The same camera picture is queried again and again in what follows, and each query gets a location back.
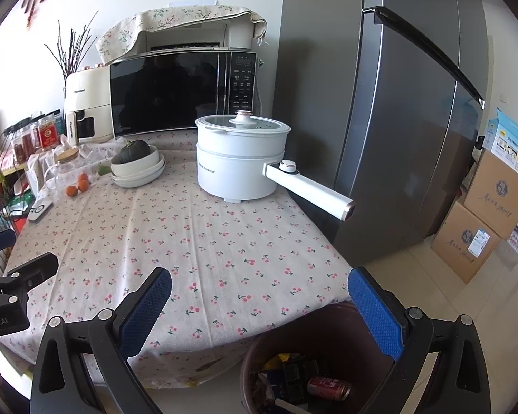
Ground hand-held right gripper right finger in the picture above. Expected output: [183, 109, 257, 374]
[347, 266, 492, 414]

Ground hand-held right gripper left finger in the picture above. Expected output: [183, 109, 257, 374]
[29, 266, 173, 414]

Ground red soda can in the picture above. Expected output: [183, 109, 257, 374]
[306, 375, 352, 401]

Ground black plastic tray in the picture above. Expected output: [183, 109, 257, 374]
[280, 356, 320, 402]

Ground yellow packet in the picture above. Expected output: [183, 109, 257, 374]
[263, 353, 291, 374]

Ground brown trash bin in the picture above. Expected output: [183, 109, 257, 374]
[240, 302, 419, 414]

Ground white flat device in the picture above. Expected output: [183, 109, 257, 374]
[27, 198, 55, 224]

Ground cherry print tablecloth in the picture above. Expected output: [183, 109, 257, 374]
[0, 131, 355, 391]

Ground red label glass jar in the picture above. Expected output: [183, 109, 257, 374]
[23, 121, 39, 156]
[37, 114, 61, 151]
[11, 129, 27, 160]

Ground glass jar with wooden lid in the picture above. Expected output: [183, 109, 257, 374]
[45, 147, 83, 195]

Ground cardboard box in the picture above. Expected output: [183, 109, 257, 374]
[463, 149, 518, 240]
[431, 200, 501, 284]

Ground cream plate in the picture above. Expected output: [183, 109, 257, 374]
[112, 164, 165, 189]
[111, 155, 166, 184]

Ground dark green pumpkin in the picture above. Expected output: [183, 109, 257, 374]
[120, 139, 152, 164]

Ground white electric pot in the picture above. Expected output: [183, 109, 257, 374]
[195, 111, 355, 221]

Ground cream air fryer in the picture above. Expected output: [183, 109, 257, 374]
[65, 67, 115, 145]

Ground dried branches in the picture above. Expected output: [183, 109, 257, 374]
[44, 11, 99, 74]

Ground glass pot lid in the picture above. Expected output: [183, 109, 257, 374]
[196, 111, 291, 135]

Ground black microwave oven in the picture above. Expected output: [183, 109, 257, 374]
[109, 50, 260, 138]

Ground blue and white box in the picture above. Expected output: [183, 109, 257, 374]
[486, 108, 518, 177]

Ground grey refrigerator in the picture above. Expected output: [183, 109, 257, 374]
[272, 0, 488, 262]

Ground floral cover cloth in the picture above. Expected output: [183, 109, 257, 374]
[96, 4, 268, 65]

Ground black wire rack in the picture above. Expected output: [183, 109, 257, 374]
[0, 172, 22, 277]

